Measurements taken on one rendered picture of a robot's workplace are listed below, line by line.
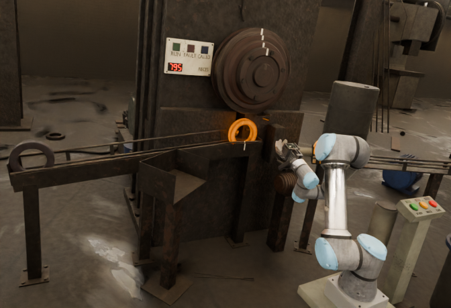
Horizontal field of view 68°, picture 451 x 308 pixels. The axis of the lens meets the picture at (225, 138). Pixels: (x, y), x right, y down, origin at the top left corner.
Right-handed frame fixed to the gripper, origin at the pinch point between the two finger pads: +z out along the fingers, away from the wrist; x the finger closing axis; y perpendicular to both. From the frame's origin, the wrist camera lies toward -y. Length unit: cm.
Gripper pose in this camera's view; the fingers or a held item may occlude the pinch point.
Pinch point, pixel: (277, 143)
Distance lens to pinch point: 190.6
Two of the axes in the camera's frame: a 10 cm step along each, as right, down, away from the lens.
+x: -8.9, 0.0, -4.5
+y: 2.6, -8.1, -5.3
